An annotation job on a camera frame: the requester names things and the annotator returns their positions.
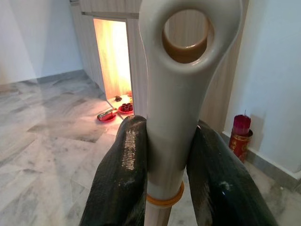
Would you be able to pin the small dark figurine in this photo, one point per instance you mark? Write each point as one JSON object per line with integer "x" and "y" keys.
{"x": 117, "y": 98}

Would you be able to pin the red incense can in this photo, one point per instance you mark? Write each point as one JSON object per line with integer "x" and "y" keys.
{"x": 238, "y": 146}

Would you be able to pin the red round plate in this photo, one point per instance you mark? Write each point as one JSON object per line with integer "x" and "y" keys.
{"x": 103, "y": 119}
{"x": 121, "y": 111}

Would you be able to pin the bundle of red incense sticks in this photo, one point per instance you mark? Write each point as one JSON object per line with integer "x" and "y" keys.
{"x": 242, "y": 124}

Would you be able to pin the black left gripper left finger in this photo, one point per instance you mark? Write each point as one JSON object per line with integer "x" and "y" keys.
{"x": 117, "y": 183}

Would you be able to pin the green and red packet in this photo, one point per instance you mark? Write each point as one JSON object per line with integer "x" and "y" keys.
{"x": 108, "y": 114}

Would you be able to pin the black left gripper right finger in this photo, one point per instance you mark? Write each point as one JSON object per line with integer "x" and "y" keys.
{"x": 218, "y": 188}

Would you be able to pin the slatted wooden cabinet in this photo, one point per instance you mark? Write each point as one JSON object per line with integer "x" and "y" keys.
{"x": 136, "y": 58}

